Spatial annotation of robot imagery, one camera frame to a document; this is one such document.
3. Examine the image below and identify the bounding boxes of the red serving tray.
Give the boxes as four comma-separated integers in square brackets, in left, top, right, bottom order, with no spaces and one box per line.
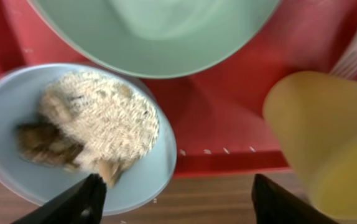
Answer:
[0,0,357,177]

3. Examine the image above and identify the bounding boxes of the mint green bowl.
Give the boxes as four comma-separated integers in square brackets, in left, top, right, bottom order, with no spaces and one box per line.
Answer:
[31,0,280,79]

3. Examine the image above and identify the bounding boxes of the yellow plastic cup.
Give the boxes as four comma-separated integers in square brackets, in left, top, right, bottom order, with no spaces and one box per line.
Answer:
[262,72,357,220]

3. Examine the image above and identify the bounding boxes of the rice and food scraps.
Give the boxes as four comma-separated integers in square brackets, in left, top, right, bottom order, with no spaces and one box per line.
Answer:
[17,70,160,188]

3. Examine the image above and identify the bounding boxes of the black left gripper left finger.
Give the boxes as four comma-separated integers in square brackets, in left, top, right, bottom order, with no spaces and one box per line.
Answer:
[12,174,107,224]

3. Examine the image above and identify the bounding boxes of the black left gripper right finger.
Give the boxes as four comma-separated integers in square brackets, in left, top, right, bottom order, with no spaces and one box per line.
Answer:
[251,174,338,224]

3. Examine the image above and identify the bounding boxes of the light blue bowl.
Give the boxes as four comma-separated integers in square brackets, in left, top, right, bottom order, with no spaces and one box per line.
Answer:
[0,63,177,216]

